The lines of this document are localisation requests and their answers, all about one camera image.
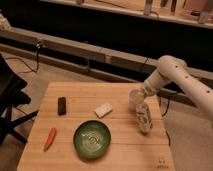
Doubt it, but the black cable on floor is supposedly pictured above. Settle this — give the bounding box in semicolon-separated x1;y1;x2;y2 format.
3;39;44;76

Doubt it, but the green ceramic plate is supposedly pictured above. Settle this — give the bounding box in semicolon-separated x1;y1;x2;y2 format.
73;120;111;159

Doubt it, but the white sponge block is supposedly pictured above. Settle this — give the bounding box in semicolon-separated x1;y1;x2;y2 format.
94;103;113;118

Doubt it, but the black rectangular block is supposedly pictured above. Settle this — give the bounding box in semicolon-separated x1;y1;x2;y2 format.
58;97;66;115

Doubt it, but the black office chair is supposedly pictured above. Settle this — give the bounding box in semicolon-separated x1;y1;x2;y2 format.
0;53;38;145

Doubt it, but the orange carrot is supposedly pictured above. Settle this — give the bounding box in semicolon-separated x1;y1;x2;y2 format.
43;128;57;151

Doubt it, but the translucent plastic cup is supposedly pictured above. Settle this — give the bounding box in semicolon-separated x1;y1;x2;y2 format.
129;89;139;111

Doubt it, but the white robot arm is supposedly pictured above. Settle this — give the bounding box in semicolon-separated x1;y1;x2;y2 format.
141;55;213;121

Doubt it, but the small wooden table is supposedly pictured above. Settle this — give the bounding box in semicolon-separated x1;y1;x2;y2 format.
17;81;176;171

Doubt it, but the white labelled bottle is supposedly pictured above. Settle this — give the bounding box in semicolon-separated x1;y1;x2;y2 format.
136;103;153;134

